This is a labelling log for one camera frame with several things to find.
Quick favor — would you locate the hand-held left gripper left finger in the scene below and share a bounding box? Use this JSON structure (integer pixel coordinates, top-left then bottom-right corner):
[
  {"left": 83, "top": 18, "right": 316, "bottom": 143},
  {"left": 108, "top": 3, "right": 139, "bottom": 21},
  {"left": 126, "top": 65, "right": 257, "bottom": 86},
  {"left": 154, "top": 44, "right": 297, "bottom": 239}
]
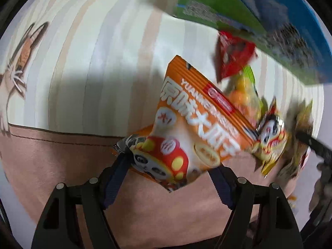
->
[{"left": 31, "top": 154, "right": 131, "bottom": 249}]

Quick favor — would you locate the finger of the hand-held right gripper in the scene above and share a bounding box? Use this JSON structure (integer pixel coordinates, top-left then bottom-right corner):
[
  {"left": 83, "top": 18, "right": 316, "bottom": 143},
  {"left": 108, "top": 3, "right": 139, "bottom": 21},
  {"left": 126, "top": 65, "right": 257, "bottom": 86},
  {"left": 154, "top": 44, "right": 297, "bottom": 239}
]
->
[{"left": 295, "top": 132, "right": 332, "bottom": 162}]

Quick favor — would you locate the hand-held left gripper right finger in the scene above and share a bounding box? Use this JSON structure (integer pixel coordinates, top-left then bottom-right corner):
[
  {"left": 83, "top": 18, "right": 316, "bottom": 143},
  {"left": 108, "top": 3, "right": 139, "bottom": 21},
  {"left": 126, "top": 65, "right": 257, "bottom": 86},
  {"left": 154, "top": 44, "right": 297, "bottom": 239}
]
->
[{"left": 209, "top": 166, "right": 304, "bottom": 249}]

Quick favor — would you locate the brown yellow snack packet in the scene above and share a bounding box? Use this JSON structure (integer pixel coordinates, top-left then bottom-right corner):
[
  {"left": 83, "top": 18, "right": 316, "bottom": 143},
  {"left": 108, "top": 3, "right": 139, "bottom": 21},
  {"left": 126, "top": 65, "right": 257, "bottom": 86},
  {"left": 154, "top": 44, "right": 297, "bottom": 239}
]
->
[{"left": 279, "top": 101, "right": 315, "bottom": 178}]

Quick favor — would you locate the orange snack packet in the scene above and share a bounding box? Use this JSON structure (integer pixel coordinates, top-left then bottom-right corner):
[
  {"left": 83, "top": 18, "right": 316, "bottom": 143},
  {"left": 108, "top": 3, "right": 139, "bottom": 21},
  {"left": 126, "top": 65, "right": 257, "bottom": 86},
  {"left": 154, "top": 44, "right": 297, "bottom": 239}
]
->
[{"left": 110, "top": 55, "right": 260, "bottom": 193}]

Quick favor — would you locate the small yellow cartoon snack packet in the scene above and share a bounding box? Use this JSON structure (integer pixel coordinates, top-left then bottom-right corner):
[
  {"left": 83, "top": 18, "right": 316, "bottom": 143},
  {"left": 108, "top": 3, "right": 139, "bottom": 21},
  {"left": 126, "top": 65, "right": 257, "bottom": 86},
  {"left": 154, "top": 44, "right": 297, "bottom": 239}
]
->
[{"left": 252, "top": 98, "right": 289, "bottom": 176}]

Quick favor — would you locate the green yellow candy packet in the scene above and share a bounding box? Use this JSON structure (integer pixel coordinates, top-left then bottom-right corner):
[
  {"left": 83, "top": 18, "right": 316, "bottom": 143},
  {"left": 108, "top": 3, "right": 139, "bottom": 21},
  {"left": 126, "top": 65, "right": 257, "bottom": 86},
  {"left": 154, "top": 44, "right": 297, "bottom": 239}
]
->
[{"left": 223, "top": 66, "right": 268, "bottom": 126}]

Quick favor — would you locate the red snack packet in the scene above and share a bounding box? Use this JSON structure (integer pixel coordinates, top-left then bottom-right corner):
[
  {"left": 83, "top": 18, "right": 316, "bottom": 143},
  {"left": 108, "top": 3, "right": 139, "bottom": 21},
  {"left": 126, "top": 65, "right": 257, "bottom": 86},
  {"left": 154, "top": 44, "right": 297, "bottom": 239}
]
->
[{"left": 215, "top": 30, "right": 258, "bottom": 82}]

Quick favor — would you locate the striped printed blanket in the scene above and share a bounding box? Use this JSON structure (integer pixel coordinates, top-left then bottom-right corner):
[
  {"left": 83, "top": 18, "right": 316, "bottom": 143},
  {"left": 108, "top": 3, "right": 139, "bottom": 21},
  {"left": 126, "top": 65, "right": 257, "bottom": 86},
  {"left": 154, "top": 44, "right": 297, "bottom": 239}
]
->
[{"left": 0, "top": 0, "right": 325, "bottom": 146}]

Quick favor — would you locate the blue green printed box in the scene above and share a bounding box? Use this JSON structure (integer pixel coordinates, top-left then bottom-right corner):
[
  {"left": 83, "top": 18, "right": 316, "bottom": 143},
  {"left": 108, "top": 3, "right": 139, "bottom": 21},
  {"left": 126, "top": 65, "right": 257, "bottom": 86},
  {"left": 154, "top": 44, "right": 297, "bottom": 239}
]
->
[{"left": 153, "top": 0, "right": 328, "bottom": 85}]

